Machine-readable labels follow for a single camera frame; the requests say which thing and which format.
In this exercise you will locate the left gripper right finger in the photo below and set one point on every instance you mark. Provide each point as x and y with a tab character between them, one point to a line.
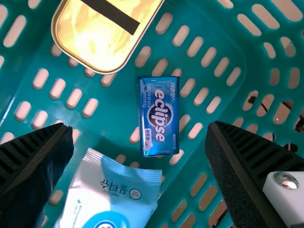
242	171

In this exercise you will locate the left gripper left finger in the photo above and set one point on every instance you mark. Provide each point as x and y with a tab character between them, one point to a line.
26	171

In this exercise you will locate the blue box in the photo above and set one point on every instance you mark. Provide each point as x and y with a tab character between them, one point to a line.
158	116

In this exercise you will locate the teal shopping basket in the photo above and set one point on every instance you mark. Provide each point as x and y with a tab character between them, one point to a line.
213	71

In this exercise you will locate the white and blue packet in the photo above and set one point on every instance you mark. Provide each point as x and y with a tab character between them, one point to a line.
107	190

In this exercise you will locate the gold rectangular tin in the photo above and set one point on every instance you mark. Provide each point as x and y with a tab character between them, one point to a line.
99	35

